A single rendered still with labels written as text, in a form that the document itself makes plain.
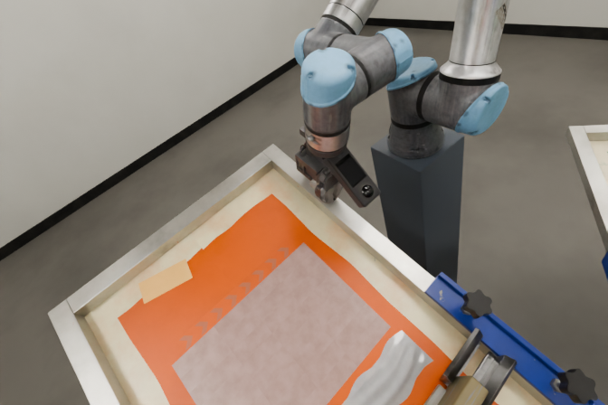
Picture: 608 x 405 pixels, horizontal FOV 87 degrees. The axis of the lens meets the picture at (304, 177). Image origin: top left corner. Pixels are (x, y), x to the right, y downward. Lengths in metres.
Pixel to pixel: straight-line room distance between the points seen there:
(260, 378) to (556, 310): 1.65
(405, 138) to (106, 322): 0.79
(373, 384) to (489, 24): 0.67
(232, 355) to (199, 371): 0.06
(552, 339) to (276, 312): 1.53
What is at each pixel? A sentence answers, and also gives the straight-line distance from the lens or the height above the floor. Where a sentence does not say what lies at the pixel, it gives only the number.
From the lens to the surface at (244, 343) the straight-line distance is 0.70.
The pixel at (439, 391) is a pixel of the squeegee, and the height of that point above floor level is 1.16.
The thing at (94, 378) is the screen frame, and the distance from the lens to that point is 0.76.
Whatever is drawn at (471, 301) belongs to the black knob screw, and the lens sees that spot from 0.64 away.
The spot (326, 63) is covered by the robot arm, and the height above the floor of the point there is 1.63.
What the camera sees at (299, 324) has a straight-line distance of 0.69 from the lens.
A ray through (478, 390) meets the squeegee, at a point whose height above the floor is 1.21.
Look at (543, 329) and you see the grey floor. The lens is 2.02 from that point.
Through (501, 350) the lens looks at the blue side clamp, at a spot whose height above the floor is 1.15.
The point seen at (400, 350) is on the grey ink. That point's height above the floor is 1.15.
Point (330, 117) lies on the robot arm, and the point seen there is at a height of 1.55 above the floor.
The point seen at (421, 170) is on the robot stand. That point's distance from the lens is 0.88.
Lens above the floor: 1.80
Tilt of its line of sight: 40 degrees down
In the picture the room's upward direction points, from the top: 22 degrees counter-clockwise
